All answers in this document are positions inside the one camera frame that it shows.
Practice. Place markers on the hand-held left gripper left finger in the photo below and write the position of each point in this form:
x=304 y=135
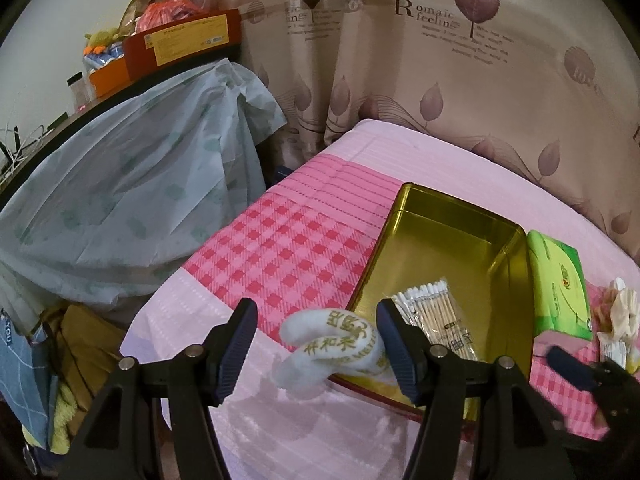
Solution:
x=234 y=360

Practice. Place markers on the red orange cardboard box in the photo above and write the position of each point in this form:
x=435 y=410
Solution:
x=190 y=35

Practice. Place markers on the yellow towel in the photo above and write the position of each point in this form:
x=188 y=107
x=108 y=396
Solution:
x=65 y=415

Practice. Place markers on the blue checked cloth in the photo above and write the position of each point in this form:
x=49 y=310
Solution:
x=25 y=375

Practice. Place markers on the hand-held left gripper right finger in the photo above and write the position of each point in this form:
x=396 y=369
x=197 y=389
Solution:
x=396 y=355

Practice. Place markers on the brown paper bag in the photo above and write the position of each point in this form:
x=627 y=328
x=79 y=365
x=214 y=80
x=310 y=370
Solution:
x=139 y=7

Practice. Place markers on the pack of cotton swabs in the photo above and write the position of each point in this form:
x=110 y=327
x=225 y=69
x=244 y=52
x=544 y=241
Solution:
x=435 y=310

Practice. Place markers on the white sock with gold print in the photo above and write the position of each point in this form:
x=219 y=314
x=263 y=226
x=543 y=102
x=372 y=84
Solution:
x=310 y=360

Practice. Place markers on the pink checked bed blanket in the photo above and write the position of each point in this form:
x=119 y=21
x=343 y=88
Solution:
x=300 y=240

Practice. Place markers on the beige leaf print curtain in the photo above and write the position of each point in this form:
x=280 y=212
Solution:
x=450 y=60

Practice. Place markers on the green plush toy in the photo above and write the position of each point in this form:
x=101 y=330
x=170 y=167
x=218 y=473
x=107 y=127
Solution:
x=102 y=35

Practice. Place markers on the translucent plastic cover sheet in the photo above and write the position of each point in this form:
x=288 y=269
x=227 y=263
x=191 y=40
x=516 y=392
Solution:
x=125 y=185

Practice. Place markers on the clear jar with dark lid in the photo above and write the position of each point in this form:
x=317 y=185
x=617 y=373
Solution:
x=79 y=91

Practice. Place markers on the small orange box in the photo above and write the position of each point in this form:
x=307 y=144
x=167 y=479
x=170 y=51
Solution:
x=107 y=82

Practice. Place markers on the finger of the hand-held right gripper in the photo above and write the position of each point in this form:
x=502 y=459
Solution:
x=570 y=367

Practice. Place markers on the red plastic bag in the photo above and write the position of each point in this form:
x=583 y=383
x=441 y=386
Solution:
x=167 y=12

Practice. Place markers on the gold metal tin box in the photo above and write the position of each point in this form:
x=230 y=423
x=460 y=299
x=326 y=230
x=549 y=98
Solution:
x=450 y=240

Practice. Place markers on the green tissue pack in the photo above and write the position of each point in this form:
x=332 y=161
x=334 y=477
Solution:
x=555 y=280

